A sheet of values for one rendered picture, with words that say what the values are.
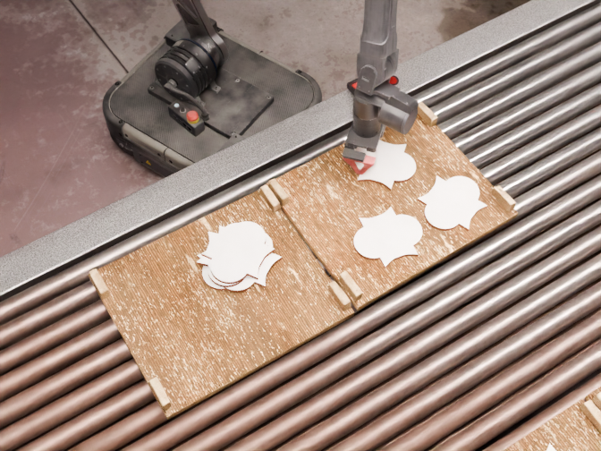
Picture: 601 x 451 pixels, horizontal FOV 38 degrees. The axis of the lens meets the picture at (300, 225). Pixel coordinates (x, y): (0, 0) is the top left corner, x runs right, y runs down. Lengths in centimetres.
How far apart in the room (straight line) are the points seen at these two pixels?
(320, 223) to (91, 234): 48
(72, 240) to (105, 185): 121
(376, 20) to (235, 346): 67
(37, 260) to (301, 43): 183
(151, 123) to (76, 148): 40
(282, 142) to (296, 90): 100
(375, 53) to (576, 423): 78
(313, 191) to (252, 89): 112
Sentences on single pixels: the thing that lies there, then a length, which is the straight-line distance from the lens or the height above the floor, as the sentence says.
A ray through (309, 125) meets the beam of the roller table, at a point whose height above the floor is 91.
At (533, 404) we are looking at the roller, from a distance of 173.
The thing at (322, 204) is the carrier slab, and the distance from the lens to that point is 186.
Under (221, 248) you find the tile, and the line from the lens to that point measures 177.
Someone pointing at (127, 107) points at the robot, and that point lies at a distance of 297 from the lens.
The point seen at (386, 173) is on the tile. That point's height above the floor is 94.
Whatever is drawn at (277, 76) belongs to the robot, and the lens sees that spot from 301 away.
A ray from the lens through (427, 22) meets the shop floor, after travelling 356.
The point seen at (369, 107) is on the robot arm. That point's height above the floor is 114.
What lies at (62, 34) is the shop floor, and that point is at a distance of 359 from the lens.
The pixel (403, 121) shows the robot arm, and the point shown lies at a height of 115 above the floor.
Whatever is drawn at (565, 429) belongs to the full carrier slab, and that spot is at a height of 94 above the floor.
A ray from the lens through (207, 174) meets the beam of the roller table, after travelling 194.
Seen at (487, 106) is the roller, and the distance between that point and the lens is 209.
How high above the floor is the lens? 248
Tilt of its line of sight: 58 degrees down
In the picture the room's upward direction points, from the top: straight up
